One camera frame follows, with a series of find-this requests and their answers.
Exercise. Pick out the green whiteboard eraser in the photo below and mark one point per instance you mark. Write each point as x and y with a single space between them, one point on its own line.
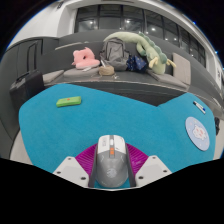
68 101

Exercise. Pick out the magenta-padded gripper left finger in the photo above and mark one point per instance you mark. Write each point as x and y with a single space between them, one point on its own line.
71 168

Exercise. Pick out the white marker with black cap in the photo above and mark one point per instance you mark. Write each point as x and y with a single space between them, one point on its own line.
197 106

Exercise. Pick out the black suitcase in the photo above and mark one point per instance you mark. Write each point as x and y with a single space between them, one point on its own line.
25 91

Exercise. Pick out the long green dragon plush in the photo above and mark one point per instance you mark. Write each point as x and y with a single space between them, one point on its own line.
153 55

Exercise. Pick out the flat grey seat cushion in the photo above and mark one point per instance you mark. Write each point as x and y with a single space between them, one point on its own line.
52 76
75 74
166 79

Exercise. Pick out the grey curved stepped bench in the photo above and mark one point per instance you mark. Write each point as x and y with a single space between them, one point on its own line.
133 79

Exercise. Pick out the grey white computer mouse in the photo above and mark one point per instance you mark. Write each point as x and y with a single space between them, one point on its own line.
111 166

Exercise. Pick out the pink plush cushion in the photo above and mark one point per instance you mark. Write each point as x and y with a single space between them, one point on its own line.
85 60

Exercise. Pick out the small black bag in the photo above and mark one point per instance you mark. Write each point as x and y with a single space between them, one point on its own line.
217 126

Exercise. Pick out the grey backpack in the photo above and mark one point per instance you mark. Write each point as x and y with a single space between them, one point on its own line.
114 53

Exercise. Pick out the round light blue mouse pad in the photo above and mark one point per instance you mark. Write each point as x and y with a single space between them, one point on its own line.
197 133

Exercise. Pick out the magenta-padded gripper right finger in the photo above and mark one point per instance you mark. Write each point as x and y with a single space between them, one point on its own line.
151 168

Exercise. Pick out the dark glass window wall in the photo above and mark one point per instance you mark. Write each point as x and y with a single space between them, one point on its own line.
133 21

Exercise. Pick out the dark blue patterned bag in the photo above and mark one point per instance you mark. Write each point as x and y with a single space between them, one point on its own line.
136 64

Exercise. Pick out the upright grey seat cushion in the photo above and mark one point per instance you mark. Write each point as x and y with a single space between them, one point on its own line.
182 68

